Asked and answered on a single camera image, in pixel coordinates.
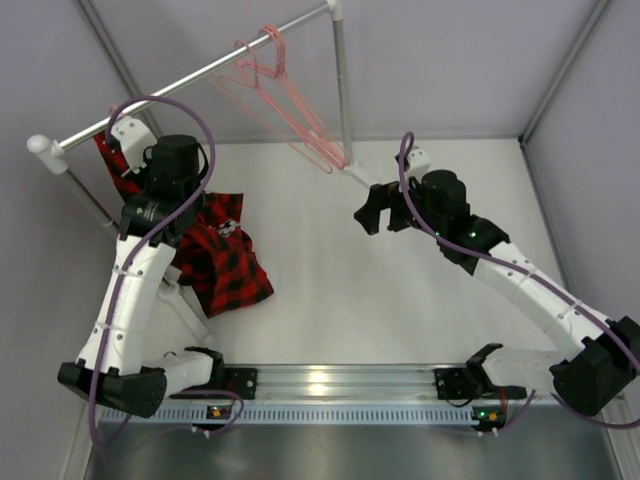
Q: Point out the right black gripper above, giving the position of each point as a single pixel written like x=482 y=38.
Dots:
x=396 y=206

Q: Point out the red black plaid shirt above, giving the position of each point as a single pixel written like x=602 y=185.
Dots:
x=213 y=254

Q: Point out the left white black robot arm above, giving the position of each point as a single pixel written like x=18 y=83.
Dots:
x=109 y=369

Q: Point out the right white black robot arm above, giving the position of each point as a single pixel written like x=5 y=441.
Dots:
x=594 y=358

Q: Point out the silver clothes rack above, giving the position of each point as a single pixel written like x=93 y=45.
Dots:
x=52 y=152

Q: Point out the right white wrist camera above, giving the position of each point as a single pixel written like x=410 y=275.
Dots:
x=418 y=163

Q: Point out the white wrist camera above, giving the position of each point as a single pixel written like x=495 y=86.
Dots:
x=134 y=138
x=418 y=163

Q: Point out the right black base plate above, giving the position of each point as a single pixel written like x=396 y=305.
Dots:
x=458 y=386

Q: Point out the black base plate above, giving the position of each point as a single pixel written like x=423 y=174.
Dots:
x=458 y=386
x=243 y=381

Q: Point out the aluminium mounting rail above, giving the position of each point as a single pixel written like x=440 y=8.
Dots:
x=345 y=382

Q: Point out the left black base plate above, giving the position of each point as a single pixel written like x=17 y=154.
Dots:
x=243 y=381

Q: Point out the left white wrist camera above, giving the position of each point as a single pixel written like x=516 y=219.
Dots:
x=134 y=138

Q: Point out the perforated cable duct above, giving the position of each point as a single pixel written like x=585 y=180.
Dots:
x=312 y=414

